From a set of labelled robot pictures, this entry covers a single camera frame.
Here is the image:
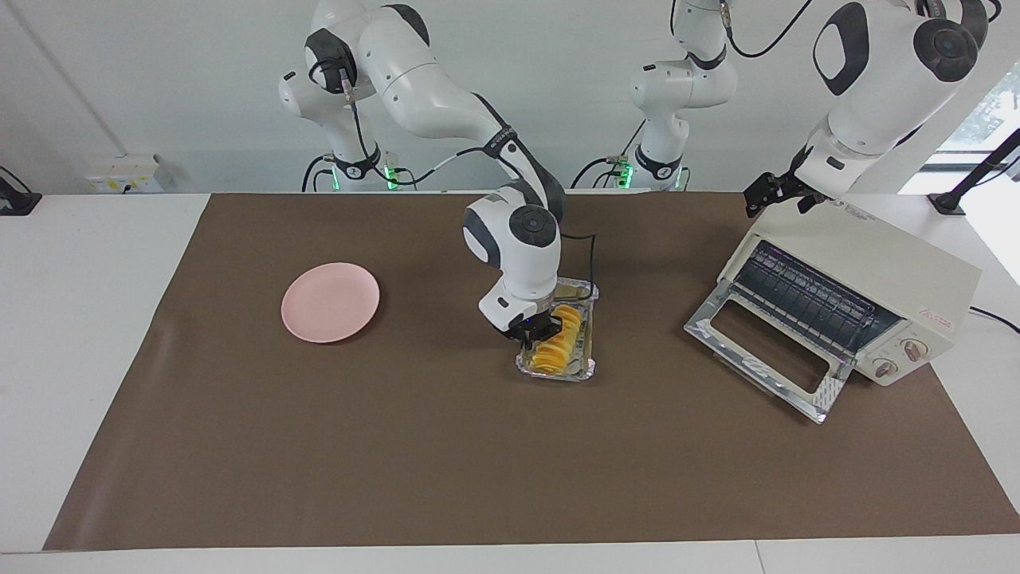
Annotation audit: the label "glass oven door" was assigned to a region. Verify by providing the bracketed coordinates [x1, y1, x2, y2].
[683, 281, 857, 424]

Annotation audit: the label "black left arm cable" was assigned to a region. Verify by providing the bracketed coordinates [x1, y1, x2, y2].
[720, 0, 815, 59]

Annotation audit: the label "black left arm base cables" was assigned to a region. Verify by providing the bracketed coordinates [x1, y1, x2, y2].
[570, 120, 648, 191]

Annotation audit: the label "pink round plate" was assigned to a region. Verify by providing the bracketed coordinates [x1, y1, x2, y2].
[280, 262, 381, 344]

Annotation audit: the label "brown table mat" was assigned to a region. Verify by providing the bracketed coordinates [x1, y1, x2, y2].
[44, 191, 1020, 551]

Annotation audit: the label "aluminium foil tray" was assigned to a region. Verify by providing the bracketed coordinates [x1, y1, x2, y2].
[516, 277, 599, 383]

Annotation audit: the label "black table clamp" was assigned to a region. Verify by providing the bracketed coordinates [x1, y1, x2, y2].
[0, 165, 42, 217]

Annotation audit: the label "cream toaster oven body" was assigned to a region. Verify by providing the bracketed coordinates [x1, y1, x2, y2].
[717, 199, 983, 388]

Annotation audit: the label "black right arm base cables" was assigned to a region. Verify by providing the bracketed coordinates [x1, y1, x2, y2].
[301, 154, 417, 193]

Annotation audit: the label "black arm base cables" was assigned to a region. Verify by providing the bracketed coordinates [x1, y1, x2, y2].
[301, 154, 417, 193]
[570, 120, 648, 191]

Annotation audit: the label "window with greenery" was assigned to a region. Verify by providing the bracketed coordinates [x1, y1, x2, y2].
[936, 62, 1020, 156]

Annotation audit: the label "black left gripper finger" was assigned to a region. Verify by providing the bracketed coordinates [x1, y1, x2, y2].
[743, 180, 774, 218]

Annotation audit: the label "wire oven rack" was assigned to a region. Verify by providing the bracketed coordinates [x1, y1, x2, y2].
[733, 242, 881, 356]

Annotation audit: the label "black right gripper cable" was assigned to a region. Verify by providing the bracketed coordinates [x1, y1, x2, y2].
[339, 68, 598, 292]

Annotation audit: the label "black oven power cable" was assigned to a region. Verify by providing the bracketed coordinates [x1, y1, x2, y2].
[968, 307, 1020, 336]

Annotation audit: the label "yellow sliced bread loaf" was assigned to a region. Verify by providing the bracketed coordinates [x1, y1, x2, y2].
[532, 305, 583, 375]

